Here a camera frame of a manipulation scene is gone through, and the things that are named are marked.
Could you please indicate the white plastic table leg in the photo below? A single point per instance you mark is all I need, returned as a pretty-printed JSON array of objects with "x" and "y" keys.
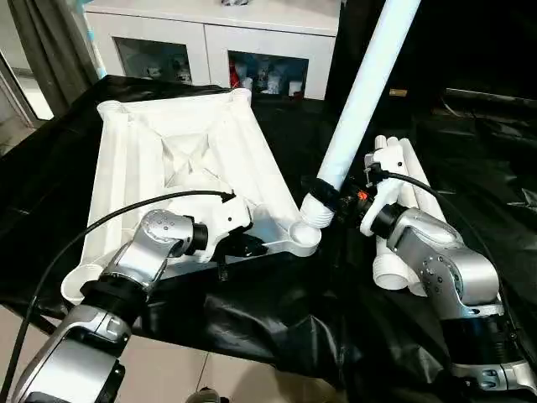
[
  {"x": 361, "y": 92},
  {"x": 388, "y": 269},
  {"x": 419, "y": 180},
  {"x": 417, "y": 285}
]

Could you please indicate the white plastic table top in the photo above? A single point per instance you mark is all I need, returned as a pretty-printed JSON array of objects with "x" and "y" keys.
[{"x": 151, "y": 168}]

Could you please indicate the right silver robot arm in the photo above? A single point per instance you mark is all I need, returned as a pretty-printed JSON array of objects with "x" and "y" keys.
[{"x": 445, "y": 269}]

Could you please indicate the black plastic mat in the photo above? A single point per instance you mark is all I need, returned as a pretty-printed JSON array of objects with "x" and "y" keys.
[{"x": 277, "y": 327}]

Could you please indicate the small white jar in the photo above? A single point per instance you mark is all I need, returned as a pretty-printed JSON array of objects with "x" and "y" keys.
[{"x": 295, "y": 88}]

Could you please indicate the white glass-door cabinet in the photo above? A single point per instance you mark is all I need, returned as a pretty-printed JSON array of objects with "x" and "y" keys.
[{"x": 210, "y": 21}]

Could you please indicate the grey curtain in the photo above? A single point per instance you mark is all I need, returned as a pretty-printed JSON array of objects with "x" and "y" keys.
[{"x": 50, "y": 50}]

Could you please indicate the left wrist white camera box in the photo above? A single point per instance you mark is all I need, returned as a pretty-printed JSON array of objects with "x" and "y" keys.
[{"x": 226, "y": 217}]

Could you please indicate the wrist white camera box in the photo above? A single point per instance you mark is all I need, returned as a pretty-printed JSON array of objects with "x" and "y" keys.
[
  {"x": 379, "y": 159},
  {"x": 226, "y": 217}
]

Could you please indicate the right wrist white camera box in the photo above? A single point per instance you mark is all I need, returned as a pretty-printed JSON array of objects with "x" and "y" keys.
[{"x": 379, "y": 159}]

